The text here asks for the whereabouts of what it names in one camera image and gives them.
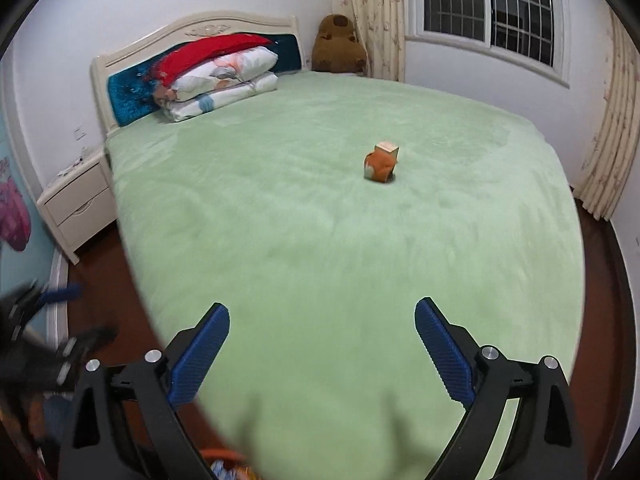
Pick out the orange plastic trash bin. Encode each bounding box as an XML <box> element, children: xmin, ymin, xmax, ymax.
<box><xmin>200</xmin><ymin>448</ymin><xmax>260</xmax><ymax>480</ymax></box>

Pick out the floral cream curtain right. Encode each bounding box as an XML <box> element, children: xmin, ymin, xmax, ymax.
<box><xmin>574</xmin><ymin>12</ymin><xmax>639</xmax><ymax>220</ymax></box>

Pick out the barred window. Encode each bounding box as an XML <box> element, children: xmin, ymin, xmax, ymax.
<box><xmin>406</xmin><ymin>0</ymin><xmax>570</xmax><ymax>88</ymax></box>

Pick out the floral cream curtain left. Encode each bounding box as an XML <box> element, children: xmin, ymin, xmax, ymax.
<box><xmin>332</xmin><ymin>0</ymin><xmax>406</xmax><ymax>82</ymax></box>

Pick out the green bed blanket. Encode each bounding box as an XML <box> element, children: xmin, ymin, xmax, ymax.
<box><xmin>106</xmin><ymin>72</ymin><xmax>585</xmax><ymax>479</ymax></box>

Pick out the white floral folded quilt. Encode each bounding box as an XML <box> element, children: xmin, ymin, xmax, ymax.
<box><xmin>153</xmin><ymin>47</ymin><xmax>279</xmax><ymax>122</ymax></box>

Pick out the white bedside table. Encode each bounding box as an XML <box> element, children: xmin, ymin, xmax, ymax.
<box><xmin>37</xmin><ymin>148</ymin><xmax>117</xmax><ymax>264</ymax></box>

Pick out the floral cream curtain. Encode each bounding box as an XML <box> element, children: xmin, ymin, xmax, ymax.
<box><xmin>574</xmin><ymin>12</ymin><xmax>639</xmax><ymax>220</ymax></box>
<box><xmin>332</xmin><ymin>0</ymin><xmax>406</xmax><ymax>82</ymax></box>

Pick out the wooden cube block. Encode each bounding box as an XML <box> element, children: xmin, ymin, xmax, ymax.
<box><xmin>374</xmin><ymin>141</ymin><xmax>399</xmax><ymax>159</ymax></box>

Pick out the red pillow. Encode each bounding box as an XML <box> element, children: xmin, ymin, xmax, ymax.
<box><xmin>149</xmin><ymin>32</ymin><xmax>272</xmax><ymax>87</ymax></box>

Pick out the orange plush toy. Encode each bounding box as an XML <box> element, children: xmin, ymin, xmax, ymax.
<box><xmin>363</xmin><ymin>150</ymin><xmax>397</xmax><ymax>183</ymax></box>

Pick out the brown plush toy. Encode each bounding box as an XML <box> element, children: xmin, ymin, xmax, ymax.
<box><xmin>311</xmin><ymin>14</ymin><xmax>368</xmax><ymax>74</ymax></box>

